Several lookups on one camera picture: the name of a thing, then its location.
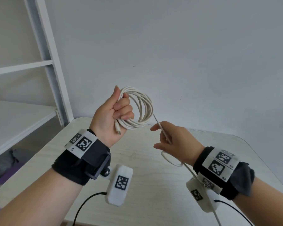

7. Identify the person's right hand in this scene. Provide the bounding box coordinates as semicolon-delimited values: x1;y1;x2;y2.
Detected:
150;121;205;166

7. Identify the person's left hand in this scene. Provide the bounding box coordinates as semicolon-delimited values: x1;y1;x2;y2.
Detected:
89;85;135;148

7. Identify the white charging cable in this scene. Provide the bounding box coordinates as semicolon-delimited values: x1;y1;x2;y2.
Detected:
115;86;223;226

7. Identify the person's right forearm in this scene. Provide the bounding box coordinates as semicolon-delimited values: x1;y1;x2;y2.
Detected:
233;177;283;226

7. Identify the person's left forearm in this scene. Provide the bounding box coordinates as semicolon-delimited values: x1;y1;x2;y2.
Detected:
0;168;85;226

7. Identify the white shelf board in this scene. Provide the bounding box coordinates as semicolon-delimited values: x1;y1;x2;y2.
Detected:
0;99;60;162

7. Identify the grey cloth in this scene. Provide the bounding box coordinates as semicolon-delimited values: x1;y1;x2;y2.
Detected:
0;148;24;184

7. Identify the white wrist camera with marker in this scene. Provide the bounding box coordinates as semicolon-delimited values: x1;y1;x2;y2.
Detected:
105;164;134;207
186;173;223;213

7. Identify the white metal frame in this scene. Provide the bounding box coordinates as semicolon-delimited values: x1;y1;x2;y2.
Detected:
0;0;74;127

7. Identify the black wrist strap with markers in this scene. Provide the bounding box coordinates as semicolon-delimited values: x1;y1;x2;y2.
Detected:
193;146;255;201
51;129;112;186

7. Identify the black camera cable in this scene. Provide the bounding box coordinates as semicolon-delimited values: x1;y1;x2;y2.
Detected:
214;199;255;226
72;192;108;226

